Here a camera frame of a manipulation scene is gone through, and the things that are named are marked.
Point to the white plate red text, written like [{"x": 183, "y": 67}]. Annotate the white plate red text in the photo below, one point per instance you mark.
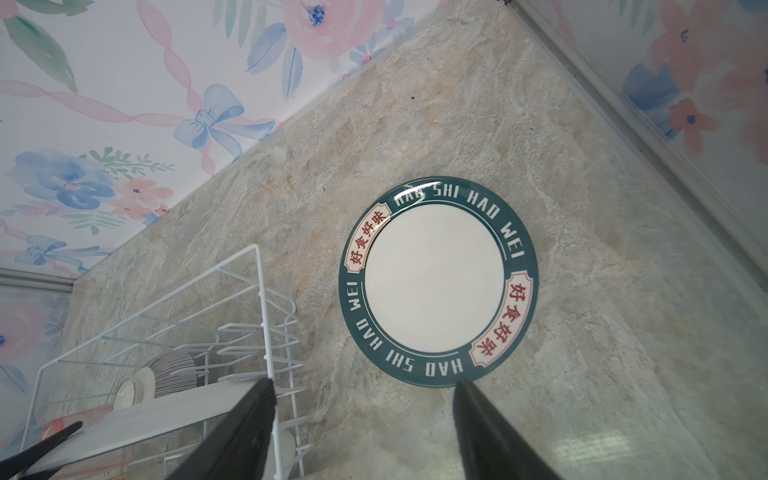
[{"x": 145, "y": 421}]

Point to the green rimmed plate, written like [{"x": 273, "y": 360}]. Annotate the green rimmed plate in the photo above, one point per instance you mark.
[{"x": 438, "y": 281}]

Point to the striped ceramic bowl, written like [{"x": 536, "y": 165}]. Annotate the striped ceramic bowl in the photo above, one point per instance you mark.
[{"x": 164, "y": 375}]

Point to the white wire dish rack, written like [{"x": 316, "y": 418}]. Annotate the white wire dish rack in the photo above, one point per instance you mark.
[{"x": 236, "y": 327}]

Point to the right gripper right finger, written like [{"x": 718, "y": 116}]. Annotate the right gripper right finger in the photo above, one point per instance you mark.
[{"x": 490, "y": 448}]

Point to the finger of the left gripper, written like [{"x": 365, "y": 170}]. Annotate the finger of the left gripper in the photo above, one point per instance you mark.
[{"x": 14, "y": 466}]

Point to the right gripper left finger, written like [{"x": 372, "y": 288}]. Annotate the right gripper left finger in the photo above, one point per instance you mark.
[{"x": 238, "y": 446}]

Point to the pink plastic cup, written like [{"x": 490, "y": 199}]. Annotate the pink plastic cup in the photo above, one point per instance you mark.
[{"x": 88, "y": 417}]

